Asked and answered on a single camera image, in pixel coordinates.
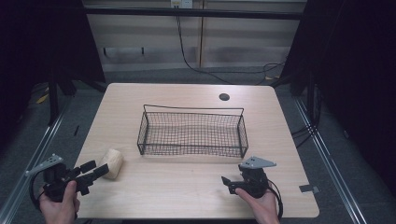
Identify person's left hand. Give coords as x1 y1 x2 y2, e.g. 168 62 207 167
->
38 180 81 224

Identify black floor cables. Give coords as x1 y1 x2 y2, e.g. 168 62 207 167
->
290 122 322 149

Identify aluminium floor rail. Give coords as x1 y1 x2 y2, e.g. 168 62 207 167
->
0 96 73 224
293 96 369 224

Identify yellow floor tape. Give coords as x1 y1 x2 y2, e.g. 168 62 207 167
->
35 92 50 105

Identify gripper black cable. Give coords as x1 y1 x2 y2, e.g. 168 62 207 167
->
266 178 284 220
28 170 45 213

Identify long black wall cable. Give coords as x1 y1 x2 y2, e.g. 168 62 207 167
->
175 7 233 85

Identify white wall socket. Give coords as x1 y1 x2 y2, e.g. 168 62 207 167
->
170 0 194 9

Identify black wire mesh basket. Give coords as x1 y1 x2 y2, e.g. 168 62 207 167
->
136 104 249 160

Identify black horizontal frame bar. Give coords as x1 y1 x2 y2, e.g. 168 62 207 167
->
84 7 303 21

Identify grey tape strip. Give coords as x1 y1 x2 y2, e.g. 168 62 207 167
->
299 184 321 194

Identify black stand leg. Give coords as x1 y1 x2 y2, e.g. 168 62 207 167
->
47 78 61 127

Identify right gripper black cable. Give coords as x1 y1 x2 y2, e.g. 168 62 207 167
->
266 178 284 220

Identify person's right hand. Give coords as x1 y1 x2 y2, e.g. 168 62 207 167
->
234 188 281 224

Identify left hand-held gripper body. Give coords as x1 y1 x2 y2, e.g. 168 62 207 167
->
24 153 94 203

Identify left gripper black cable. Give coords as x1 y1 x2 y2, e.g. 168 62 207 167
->
28 170 45 213

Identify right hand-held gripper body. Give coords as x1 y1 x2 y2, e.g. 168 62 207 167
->
237 155 277 200

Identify black curtain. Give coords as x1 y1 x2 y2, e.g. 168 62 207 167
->
0 0 106 150
279 0 396 197

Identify pale beige rounded block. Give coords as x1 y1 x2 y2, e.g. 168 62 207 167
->
99 147 125 181

